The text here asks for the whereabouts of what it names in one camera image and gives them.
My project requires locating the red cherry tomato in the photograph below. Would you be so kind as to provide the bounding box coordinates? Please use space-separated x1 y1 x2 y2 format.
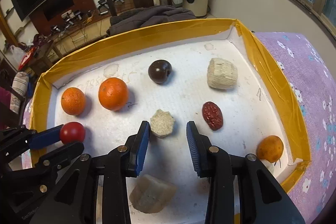
60 122 85 144

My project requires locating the small orange tangerine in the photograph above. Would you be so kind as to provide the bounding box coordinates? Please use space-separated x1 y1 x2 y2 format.
61 87 86 116

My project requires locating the large orange tangerine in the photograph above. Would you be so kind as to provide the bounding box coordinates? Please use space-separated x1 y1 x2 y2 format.
256 135 284 163

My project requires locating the round beige sugarcane slice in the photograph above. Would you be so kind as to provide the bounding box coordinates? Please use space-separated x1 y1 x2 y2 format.
129 174 177 214

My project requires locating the red jujube date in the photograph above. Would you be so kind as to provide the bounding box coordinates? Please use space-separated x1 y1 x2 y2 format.
202 101 224 131

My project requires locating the dark purple plum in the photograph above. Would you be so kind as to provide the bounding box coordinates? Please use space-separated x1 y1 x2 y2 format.
148 60 172 84

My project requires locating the large beige sugarcane chunk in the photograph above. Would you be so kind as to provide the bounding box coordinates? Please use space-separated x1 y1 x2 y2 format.
207 57 238 90

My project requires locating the wooden tv cabinet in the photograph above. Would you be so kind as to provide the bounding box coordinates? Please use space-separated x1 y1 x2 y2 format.
26 0 137 75

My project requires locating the purple floral tablecloth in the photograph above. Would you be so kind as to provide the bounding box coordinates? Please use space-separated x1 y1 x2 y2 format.
24 30 335 223

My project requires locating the yellow-rimmed white foam tray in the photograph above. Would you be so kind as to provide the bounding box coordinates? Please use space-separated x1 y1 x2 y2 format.
30 19 311 223

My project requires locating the grey cloth on chair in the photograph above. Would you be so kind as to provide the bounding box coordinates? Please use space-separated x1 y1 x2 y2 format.
106 5 196 36

